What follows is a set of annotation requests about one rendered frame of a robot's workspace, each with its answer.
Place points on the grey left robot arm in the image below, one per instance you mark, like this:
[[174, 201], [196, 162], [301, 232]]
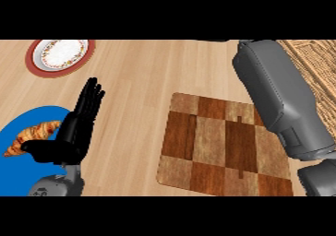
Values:
[[57, 184]]

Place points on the golden croissant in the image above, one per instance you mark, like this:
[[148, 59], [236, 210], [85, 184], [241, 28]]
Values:
[[32, 135]]

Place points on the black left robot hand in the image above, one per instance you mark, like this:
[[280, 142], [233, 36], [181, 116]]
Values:
[[75, 129]]

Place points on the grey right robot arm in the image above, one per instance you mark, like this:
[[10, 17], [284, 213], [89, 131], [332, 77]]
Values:
[[280, 104]]

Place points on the checkered wooden cutting board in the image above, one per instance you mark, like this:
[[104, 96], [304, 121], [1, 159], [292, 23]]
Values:
[[221, 144]]

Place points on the blue plate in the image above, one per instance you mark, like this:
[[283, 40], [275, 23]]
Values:
[[21, 159]]

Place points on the white floral red-rimmed plate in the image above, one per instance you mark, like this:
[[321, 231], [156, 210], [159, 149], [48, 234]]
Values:
[[61, 56]]

